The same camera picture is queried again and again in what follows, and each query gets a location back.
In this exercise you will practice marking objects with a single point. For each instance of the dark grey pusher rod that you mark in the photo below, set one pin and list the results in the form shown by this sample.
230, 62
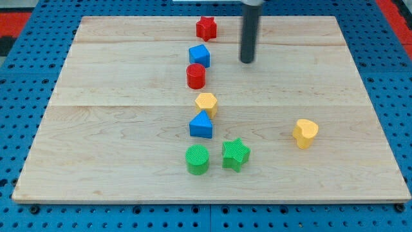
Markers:
249, 31

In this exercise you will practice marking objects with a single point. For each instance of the yellow heart block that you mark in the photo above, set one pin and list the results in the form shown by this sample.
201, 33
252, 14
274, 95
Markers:
305, 132

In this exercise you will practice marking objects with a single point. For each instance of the wooden board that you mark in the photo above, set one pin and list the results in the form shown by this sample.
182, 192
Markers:
116, 128

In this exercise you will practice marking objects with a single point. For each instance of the red star block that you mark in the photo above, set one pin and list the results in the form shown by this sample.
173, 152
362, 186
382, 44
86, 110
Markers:
206, 28

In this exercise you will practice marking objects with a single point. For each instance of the blue cube block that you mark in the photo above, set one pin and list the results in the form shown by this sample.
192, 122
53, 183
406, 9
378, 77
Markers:
199, 54

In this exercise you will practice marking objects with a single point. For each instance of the red cylinder block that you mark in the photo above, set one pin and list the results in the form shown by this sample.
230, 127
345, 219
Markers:
195, 74

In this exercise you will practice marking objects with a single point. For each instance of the yellow hexagon block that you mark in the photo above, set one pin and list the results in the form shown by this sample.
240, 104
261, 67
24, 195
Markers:
207, 102

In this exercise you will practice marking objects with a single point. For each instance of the blue triangle block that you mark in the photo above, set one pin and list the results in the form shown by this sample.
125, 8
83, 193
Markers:
201, 126

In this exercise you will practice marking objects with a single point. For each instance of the green star block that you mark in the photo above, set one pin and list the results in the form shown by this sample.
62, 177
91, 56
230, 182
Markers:
234, 154

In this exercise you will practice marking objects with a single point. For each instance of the green cylinder block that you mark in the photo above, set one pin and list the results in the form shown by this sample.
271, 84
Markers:
197, 159

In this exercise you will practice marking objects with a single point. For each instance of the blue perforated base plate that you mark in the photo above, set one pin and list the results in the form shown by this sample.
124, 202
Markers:
31, 69

